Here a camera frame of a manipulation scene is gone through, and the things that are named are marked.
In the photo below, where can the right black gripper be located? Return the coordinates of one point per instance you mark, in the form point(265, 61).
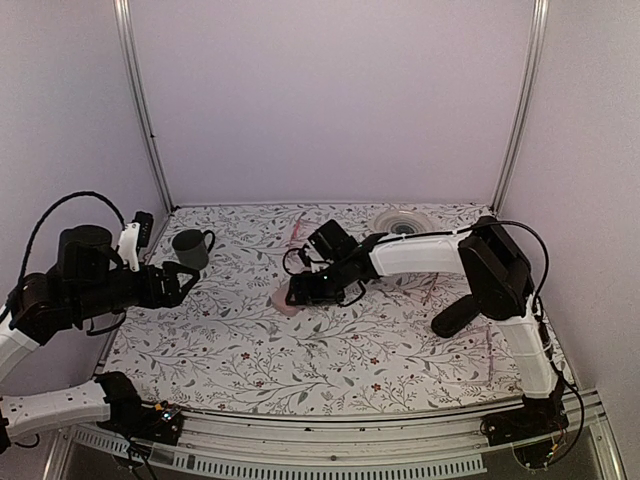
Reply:
point(308, 293)

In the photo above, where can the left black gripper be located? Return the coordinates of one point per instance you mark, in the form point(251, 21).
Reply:
point(171, 295)

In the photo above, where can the pink glasses case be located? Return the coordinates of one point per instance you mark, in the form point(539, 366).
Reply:
point(278, 300)

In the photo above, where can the orange lens sunglasses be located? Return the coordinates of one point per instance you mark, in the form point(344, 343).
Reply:
point(414, 287)

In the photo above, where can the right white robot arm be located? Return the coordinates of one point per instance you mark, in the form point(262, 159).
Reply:
point(497, 273)

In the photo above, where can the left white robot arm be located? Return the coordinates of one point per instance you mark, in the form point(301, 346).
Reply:
point(91, 278)

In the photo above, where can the dark grey mug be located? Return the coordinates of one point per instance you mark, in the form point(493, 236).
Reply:
point(192, 247)

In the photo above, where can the clear striped glass plate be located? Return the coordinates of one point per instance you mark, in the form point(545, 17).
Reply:
point(398, 221)

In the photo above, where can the black glasses case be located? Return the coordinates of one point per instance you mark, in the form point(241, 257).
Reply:
point(455, 317)

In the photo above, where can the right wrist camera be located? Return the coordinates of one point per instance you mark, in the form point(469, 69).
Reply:
point(308, 262)

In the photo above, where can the red thin-frame glasses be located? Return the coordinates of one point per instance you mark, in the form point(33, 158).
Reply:
point(302, 228)

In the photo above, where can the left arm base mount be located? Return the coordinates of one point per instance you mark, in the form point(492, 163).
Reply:
point(160, 422)

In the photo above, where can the front aluminium rail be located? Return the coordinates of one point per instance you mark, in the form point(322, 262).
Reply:
point(446, 444)

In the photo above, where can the clear pink frame glasses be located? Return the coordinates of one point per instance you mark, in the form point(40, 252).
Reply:
point(478, 350)

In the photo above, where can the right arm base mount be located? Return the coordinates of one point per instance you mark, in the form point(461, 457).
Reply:
point(538, 423)

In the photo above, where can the left aluminium frame post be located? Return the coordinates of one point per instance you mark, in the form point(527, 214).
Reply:
point(124, 25)

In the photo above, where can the aluminium frame post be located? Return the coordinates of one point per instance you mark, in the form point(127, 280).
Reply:
point(533, 57)
point(124, 25)

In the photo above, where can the right aluminium frame post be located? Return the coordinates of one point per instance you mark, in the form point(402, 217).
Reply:
point(533, 57)

